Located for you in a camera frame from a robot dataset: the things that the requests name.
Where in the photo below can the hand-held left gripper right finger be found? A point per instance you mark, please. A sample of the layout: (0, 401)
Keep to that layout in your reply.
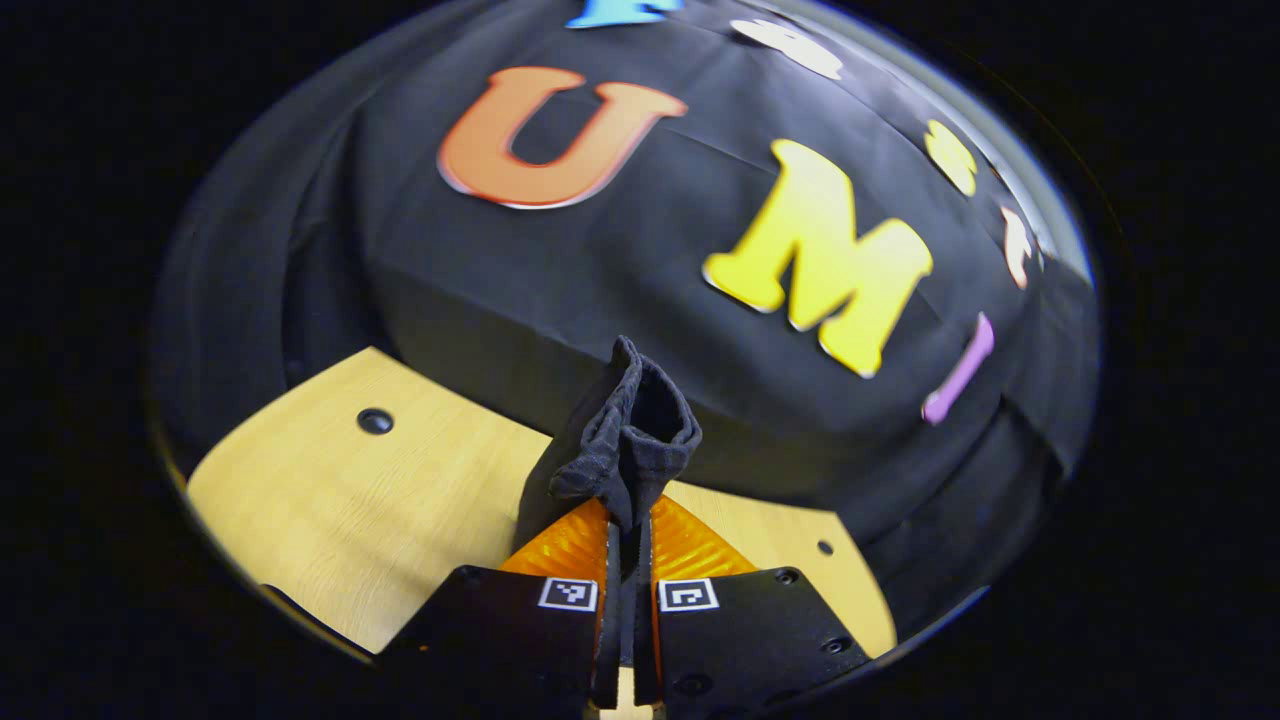
(643, 640)

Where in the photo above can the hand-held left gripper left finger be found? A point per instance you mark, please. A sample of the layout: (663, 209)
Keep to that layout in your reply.
(612, 620)

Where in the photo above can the dark grey jeans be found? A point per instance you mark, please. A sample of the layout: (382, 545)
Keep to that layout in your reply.
(615, 450)

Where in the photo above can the black backdrop cloth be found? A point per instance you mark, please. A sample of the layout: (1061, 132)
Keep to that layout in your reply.
(620, 280)

